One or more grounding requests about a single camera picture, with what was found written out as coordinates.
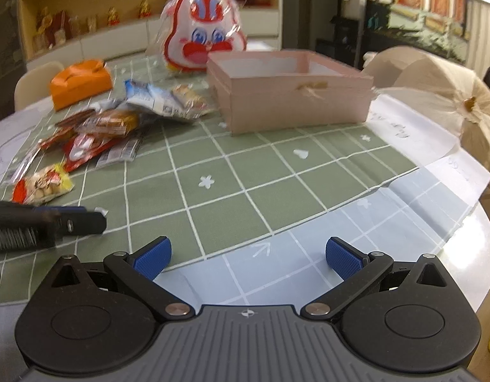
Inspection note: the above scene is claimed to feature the beige paper umbrella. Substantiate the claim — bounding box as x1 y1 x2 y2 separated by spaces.
362 46 490 220

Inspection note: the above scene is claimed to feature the blue white snack packet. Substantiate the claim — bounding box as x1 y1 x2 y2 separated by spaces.
125 79 214 122

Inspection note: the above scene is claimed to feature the brown bread snack packet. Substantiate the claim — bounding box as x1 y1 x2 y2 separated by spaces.
75 110 139 137

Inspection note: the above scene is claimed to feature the beige dining chair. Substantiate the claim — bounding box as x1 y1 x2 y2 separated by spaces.
14 61 64 112

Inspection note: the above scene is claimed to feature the white paper sheet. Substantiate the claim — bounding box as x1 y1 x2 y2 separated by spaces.
366 94 490 201

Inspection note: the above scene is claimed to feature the dark red snack packet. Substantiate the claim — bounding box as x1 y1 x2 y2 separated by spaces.
39 109 96 151

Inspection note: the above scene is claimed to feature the rabbit face plush bag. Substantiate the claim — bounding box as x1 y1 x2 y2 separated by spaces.
150 0 247 72

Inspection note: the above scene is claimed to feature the green grid tablecloth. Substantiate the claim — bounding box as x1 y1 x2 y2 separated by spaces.
0 52 488 307

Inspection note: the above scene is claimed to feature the wooden display shelf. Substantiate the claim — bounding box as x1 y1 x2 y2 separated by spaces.
18 0 282 69

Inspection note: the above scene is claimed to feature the orange tissue box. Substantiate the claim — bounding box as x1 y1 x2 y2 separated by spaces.
49 60 113 111

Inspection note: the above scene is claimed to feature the yellow red peanut packet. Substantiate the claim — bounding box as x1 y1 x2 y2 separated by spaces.
12 163 74 206

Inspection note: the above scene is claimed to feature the large red snack pouch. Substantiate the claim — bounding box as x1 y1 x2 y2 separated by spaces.
63 134 122 173

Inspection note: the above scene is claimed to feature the pink cardboard box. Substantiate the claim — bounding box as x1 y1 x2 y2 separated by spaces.
207 50 373 135

